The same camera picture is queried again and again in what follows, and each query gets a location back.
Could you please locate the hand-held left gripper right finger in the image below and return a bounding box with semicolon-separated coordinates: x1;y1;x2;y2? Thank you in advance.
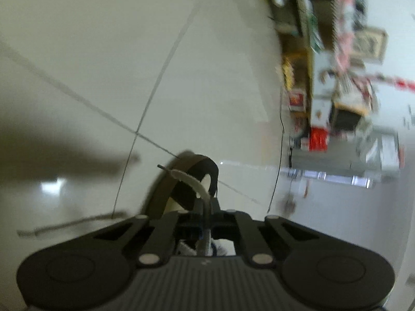
209;197;320;266

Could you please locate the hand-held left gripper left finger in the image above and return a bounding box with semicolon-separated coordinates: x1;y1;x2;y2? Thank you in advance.
95;197;205;266

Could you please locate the grey shoelace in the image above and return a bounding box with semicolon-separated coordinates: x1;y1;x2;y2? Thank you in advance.
16;164;215;256

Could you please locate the black and beige shoe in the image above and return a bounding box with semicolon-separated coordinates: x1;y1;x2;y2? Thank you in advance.
151;154;219;256

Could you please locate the red bag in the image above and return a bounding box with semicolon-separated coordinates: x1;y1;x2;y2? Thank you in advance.
308;128;329;151

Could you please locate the red picture card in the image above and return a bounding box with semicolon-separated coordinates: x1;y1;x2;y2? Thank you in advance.
288;91;307;111

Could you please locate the egg tray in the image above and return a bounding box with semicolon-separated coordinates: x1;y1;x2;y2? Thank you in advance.
281;56;296;88

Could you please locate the long yellow wooden shelf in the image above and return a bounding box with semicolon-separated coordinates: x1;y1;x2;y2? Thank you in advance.
259;0;326;104

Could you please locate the framed picture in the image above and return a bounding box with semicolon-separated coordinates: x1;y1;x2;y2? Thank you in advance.
352;29;388;63

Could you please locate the black floor cable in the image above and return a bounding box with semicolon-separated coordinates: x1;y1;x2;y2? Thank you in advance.
267;110;286;214

